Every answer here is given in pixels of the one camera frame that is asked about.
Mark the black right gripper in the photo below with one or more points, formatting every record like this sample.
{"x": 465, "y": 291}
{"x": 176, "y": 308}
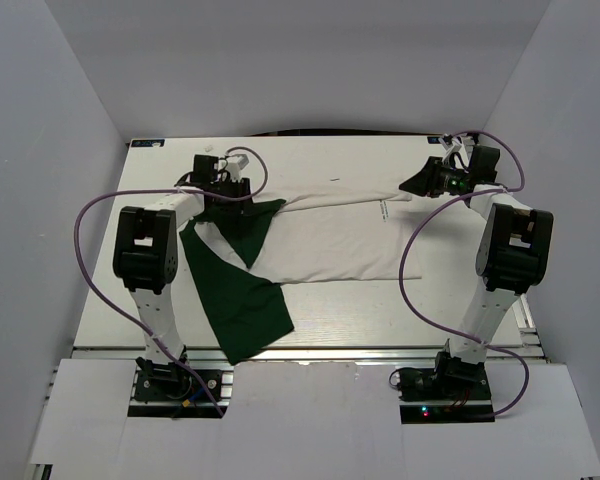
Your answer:
{"x": 426, "y": 181}

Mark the blue table corner label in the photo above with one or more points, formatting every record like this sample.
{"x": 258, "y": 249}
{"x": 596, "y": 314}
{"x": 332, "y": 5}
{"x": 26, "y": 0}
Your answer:
{"x": 147, "y": 143}

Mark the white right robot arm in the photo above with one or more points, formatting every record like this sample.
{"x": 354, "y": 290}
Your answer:
{"x": 512, "y": 255}

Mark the white green-sleeved t-shirt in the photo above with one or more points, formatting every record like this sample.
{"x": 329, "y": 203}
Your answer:
{"x": 241, "y": 261}

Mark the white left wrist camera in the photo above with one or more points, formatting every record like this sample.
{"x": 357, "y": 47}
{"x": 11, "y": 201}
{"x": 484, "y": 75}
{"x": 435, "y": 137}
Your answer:
{"x": 232, "y": 167}

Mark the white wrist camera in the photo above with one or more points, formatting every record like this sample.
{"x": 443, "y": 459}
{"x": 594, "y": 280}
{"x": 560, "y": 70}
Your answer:
{"x": 232, "y": 167}
{"x": 452, "y": 144}

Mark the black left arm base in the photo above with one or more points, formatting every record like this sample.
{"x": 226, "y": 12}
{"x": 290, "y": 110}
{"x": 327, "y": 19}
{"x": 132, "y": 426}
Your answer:
{"x": 171, "y": 392}

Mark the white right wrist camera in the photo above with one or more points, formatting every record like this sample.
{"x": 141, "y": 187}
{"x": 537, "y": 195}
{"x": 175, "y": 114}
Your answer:
{"x": 452, "y": 144}

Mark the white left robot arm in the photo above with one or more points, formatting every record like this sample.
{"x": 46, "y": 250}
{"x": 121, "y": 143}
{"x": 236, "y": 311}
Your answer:
{"x": 146, "y": 257}

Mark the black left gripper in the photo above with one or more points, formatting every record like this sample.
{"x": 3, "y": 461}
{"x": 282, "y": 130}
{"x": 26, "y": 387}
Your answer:
{"x": 237, "y": 207}

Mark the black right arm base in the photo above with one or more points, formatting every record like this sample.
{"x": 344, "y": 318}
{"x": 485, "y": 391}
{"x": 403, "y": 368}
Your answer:
{"x": 427, "y": 398}

